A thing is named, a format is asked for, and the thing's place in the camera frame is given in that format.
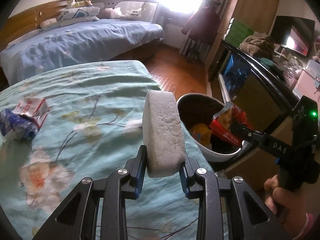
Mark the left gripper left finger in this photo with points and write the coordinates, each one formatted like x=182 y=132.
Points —
x=97 y=205

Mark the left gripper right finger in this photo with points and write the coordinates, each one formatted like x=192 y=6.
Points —
x=247 y=215

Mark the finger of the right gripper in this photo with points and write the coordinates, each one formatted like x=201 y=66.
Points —
x=252 y=134

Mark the red snack bag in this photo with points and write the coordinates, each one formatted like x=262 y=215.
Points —
x=223 y=121

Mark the yellow knitted cloth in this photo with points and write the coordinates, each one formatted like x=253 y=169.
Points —
x=201 y=133

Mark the white foam block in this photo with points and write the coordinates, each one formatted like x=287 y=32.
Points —
x=162 y=134

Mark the white milk carton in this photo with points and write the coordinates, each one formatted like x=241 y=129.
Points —
x=34 y=109

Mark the blue plastic bag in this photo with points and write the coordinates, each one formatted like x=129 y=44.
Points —
x=14 y=126

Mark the round black trash bin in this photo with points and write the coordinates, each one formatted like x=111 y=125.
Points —
x=196 y=112

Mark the right hand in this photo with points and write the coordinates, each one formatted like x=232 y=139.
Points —
x=297 y=222

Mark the black glass tv cabinet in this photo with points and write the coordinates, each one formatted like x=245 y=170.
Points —
x=241 y=79

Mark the pink storage box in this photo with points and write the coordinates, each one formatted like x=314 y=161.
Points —
x=308 y=82

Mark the brown folded towel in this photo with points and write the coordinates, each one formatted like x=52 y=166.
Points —
x=260 y=47

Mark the teal floral bed cover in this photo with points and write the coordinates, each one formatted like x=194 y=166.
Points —
x=93 y=127

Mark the green box stack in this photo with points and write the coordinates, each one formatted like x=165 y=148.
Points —
x=237 y=32

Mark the black television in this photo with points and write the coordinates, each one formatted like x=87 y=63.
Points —
x=293 y=33

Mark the dark red hanging coat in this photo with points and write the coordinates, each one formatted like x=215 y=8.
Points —
x=203 y=26

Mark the wooden wardrobe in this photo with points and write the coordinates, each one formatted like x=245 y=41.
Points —
x=257 y=14

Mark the blue quilt bed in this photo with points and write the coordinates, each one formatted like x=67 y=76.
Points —
x=57 y=47

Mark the blue white pillow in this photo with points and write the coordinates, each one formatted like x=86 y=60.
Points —
x=71 y=13

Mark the wooden headboard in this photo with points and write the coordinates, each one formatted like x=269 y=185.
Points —
x=29 y=20

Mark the small plush toys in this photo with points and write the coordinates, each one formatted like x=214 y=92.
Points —
x=77 y=4

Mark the white bed guard rail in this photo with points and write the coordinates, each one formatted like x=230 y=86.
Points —
x=130 y=10

